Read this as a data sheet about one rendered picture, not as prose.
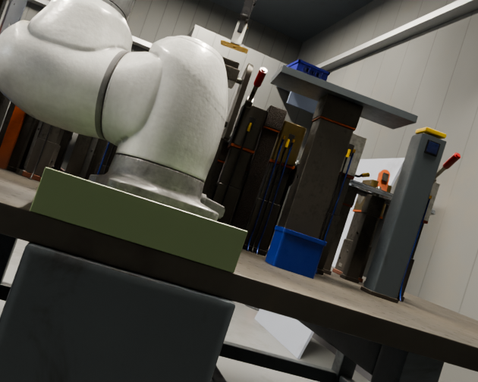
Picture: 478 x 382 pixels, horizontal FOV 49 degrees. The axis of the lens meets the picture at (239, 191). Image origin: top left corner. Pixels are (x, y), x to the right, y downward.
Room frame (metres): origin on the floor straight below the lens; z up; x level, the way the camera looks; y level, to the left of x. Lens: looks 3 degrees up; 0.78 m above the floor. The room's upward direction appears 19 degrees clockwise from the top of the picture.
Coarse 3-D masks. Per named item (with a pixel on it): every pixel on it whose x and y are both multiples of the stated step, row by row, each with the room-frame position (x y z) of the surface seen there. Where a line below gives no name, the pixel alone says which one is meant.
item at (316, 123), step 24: (336, 96) 1.31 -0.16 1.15; (312, 120) 1.39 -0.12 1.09; (336, 120) 1.32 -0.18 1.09; (312, 144) 1.32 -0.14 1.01; (336, 144) 1.32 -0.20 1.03; (312, 168) 1.32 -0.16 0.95; (336, 168) 1.33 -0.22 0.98; (312, 192) 1.32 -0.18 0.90; (288, 216) 1.32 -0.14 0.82; (312, 216) 1.32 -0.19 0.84
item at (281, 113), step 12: (276, 108) 1.43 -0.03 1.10; (276, 120) 1.44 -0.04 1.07; (264, 132) 1.44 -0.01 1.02; (276, 132) 1.44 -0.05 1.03; (264, 144) 1.44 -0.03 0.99; (264, 156) 1.44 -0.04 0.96; (252, 168) 1.44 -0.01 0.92; (264, 168) 1.44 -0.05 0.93; (252, 180) 1.44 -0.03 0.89; (252, 192) 1.44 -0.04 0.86; (240, 204) 1.44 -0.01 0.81; (252, 204) 1.44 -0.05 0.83; (240, 216) 1.44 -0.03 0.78; (240, 228) 1.44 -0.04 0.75
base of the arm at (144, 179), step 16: (112, 160) 0.85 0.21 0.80; (128, 160) 0.81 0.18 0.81; (96, 176) 0.88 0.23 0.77; (112, 176) 0.81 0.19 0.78; (128, 176) 0.80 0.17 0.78; (144, 176) 0.79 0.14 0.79; (160, 176) 0.80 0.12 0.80; (176, 176) 0.80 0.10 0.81; (128, 192) 0.76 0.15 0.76; (144, 192) 0.78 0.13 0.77; (160, 192) 0.79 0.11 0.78; (176, 192) 0.81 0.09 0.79; (192, 192) 0.83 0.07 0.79; (192, 208) 0.81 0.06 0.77; (208, 208) 0.82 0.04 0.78; (224, 208) 0.92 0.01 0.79
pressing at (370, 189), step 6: (354, 180) 1.62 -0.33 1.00; (354, 186) 1.73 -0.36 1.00; (360, 186) 1.62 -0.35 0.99; (366, 186) 1.62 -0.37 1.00; (372, 186) 1.63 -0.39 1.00; (360, 192) 1.80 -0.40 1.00; (366, 192) 1.77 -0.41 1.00; (372, 192) 1.71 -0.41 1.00; (378, 192) 1.63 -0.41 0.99; (384, 192) 1.63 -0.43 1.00; (384, 198) 1.78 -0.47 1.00; (390, 198) 1.72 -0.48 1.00; (432, 210) 1.66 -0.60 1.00
